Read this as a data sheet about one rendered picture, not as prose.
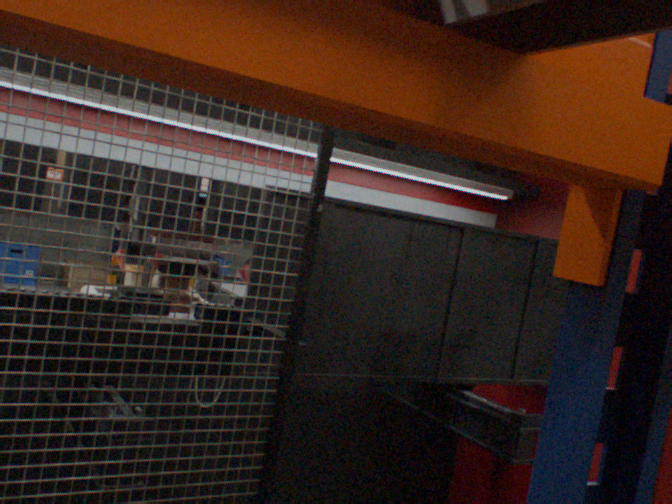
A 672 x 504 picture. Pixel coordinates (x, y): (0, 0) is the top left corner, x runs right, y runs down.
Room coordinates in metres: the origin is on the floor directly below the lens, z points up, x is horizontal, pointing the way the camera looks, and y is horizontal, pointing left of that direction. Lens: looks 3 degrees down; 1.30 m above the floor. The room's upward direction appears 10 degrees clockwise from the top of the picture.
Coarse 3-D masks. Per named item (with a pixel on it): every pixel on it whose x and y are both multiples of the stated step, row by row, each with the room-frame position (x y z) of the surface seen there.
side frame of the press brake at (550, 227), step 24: (552, 192) 2.35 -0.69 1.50; (648, 192) 2.10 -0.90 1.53; (504, 216) 2.52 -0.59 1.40; (528, 216) 2.42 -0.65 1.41; (552, 216) 2.33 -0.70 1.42; (528, 408) 2.29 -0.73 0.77; (456, 456) 2.53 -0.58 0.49; (480, 456) 2.43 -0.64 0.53; (456, 480) 2.51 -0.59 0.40; (480, 480) 2.41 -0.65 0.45; (504, 480) 2.32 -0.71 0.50; (528, 480) 2.24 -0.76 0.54
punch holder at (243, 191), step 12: (216, 180) 1.98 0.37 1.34; (216, 192) 1.96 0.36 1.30; (228, 192) 1.97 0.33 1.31; (240, 192) 1.99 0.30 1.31; (252, 192) 2.01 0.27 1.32; (216, 204) 1.96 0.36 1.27; (228, 204) 1.98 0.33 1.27; (240, 204) 2.00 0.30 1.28; (252, 204) 2.02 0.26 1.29; (204, 216) 2.02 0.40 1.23; (216, 216) 1.96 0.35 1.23; (228, 216) 1.98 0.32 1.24; (240, 216) 2.00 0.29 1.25; (252, 216) 2.02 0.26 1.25; (228, 228) 1.98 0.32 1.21; (240, 228) 2.01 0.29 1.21; (252, 240) 2.03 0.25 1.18
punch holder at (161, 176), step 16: (144, 176) 1.88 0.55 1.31; (160, 176) 1.87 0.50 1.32; (176, 176) 1.89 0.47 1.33; (192, 176) 1.91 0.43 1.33; (144, 192) 1.86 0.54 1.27; (160, 192) 1.87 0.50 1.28; (176, 192) 1.89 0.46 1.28; (192, 192) 1.92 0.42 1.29; (144, 208) 1.86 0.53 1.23; (160, 208) 1.87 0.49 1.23; (176, 208) 1.90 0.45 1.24; (144, 224) 1.85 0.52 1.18; (192, 224) 1.93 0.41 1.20
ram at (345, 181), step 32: (0, 96) 1.65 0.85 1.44; (32, 96) 1.68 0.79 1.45; (0, 128) 1.65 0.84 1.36; (64, 128) 1.73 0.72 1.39; (128, 128) 1.81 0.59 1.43; (192, 128) 1.90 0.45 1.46; (128, 160) 1.82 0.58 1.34; (160, 160) 1.86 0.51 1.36; (224, 160) 1.96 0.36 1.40; (256, 160) 2.01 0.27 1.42; (288, 160) 2.07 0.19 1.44; (352, 192) 2.20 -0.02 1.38; (384, 192) 2.27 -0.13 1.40; (416, 192) 2.34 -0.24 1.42; (448, 192) 2.41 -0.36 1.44; (480, 224) 2.51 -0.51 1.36
